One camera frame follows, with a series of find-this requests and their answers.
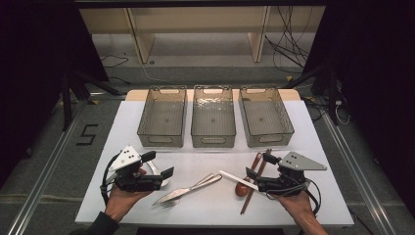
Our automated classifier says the black metal crossbar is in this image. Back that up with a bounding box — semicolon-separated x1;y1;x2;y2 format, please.
74;0;329;9

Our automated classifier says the white floor cable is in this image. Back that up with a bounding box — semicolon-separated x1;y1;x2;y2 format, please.
140;62;171;84
335;100;352;126

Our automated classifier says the person's left hand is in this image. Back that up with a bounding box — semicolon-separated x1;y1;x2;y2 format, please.
105;186;154;223

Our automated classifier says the thin black floor cable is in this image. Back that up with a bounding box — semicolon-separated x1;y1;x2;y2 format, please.
100;53;131;85

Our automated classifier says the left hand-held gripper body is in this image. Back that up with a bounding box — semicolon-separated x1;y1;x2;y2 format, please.
108;144;163;193

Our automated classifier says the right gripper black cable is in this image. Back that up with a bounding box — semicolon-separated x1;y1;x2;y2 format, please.
265;177;323;217

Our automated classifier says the white table cover sheet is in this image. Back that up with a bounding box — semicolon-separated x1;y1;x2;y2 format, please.
75;100;355;227

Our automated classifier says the dark curtain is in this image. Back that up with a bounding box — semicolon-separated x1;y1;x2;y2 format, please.
0;0;111;185
302;0;415;214

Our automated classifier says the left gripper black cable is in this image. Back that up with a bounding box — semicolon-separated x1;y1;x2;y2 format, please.
100;153;120;207

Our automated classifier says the beige wooden desk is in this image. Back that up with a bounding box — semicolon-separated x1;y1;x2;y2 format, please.
77;6;327;65

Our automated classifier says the brown wooden spoon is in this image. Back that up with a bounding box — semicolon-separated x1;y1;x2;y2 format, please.
234;152;263;198

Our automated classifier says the person's right hand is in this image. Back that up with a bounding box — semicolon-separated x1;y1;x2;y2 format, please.
277;191;317;226

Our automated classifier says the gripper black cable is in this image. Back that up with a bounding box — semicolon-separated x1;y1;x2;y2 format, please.
265;177;323;217
100;153;120;207

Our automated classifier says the bundle of black cables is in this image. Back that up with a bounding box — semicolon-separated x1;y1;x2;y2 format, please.
264;6;311;74

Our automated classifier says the brown wooden chopstick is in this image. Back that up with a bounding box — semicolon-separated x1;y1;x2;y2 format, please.
241;149;273;215
240;149;271;215

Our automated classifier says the aluminium floor rail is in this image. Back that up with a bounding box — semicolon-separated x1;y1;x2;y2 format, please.
7;101;90;235
321;112;398;235

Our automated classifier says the steel table knife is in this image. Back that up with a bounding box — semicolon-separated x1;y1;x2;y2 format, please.
152;174;223;207

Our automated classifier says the black tripod stand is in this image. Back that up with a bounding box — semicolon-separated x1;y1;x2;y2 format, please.
60;68;122;131
283;63;341;126

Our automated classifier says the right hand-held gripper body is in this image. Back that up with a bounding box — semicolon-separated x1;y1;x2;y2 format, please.
256;151;328;197

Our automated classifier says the smoky clear plastic bin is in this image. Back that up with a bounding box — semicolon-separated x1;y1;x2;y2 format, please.
238;85;296;149
190;84;237;149
136;85;188;149

